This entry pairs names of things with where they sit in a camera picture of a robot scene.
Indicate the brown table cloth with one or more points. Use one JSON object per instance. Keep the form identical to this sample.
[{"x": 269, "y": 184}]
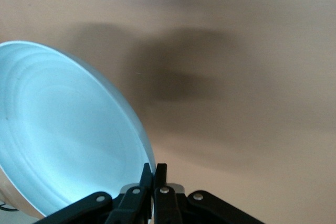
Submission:
[{"x": 236, "y": 90}]

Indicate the light blue plate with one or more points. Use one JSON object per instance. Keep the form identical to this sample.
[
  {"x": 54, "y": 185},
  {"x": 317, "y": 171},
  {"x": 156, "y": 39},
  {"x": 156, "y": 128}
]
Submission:
[{"x": 65, "y": 129}]

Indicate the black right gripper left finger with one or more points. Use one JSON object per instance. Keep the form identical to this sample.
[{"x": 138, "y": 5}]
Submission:
[{"x": 131, "y": 203}]

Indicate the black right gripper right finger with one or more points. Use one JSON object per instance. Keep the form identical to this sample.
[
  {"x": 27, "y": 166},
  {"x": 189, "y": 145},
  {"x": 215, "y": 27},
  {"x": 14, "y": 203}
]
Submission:
[{"x": 168, "y": 205}]

